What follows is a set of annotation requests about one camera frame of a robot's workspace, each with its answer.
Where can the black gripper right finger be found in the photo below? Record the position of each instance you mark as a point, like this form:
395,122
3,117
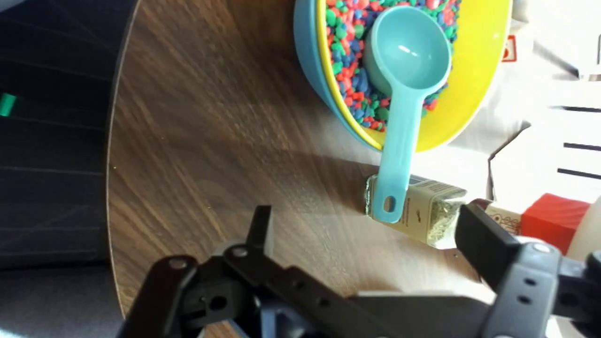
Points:
532,280

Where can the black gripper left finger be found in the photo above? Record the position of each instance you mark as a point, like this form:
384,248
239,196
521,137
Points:
243,286

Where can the teal plastic measuring scoop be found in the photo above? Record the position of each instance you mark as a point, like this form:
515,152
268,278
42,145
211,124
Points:
408,57

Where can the blue and yellow bowl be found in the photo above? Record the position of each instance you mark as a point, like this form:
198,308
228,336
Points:
478,51

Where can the red box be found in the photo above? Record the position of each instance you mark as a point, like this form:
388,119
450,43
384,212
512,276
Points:
553,218

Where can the green foil wrapped block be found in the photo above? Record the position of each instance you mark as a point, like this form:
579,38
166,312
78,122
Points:
431,212

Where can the round dark wooden table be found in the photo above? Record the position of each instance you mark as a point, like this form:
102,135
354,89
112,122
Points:
211,120

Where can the colourful gravel pieces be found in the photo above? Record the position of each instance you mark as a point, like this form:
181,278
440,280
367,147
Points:
346,28

